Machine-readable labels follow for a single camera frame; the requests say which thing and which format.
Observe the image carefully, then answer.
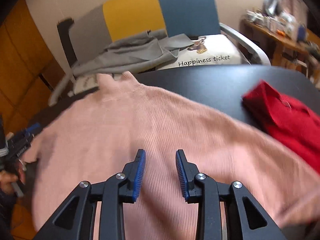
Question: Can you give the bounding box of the white happiness ticket cushion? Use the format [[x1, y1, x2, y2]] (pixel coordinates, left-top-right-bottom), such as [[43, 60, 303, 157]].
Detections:
[[156, 34, 247, 70]]

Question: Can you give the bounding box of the wooden desk with clutter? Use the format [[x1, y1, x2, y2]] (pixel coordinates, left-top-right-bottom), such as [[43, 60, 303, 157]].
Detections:
[[239, 10, 319, 85]]

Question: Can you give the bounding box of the red knitted sweater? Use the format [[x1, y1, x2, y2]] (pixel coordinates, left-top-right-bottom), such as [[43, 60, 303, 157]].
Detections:
[[242, 80, 320, 172]]

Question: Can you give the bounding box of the grey garment on chair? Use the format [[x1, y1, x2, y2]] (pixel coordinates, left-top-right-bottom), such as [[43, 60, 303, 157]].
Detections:
[[72, 29, 194, 77]]

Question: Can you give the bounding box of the pink knitted sweater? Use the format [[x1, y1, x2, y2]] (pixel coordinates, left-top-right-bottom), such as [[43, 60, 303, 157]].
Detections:
[[23, 72, 319, 239]]

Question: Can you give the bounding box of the yellow blue grey chair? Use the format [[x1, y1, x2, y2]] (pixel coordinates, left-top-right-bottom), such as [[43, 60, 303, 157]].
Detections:
[[49, 0, 270, 105]]

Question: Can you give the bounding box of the person left hand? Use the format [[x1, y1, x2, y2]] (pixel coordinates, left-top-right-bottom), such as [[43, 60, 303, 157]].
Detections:
[[1, 160, 26, 197]]

